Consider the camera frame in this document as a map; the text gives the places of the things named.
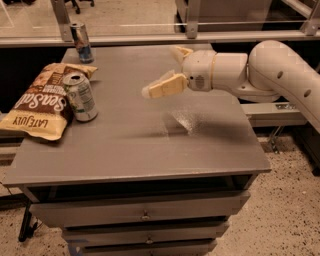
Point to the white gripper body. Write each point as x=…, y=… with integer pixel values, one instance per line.
x=199, y=70

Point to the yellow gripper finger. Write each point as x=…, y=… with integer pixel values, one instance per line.
x=180, y=53
x=170, y=83

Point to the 7up soda can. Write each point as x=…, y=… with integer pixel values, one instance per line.
x=80, y=97

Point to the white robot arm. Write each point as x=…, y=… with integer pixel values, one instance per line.
x=271, y=70

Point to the blue silver energy drink can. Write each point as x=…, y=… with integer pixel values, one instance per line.
x=81, y=42

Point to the brown Late July chip bag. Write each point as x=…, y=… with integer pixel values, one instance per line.
x=43, y=110

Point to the grey drawer cabinet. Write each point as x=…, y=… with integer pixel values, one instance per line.
x=137, y=147

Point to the top grey drawer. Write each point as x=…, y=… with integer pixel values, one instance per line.
x=140, y=209

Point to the grey drawer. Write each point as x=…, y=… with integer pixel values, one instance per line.
x=146, y=234
x=199, y=247
x=140, y=209

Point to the middle grey drawer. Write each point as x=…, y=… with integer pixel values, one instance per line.
x=146, y=234

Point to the bottom grey drawer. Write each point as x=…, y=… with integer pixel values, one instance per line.
x=199, y=247

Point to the metal railing frame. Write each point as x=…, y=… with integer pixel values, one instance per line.
x=28, y=23

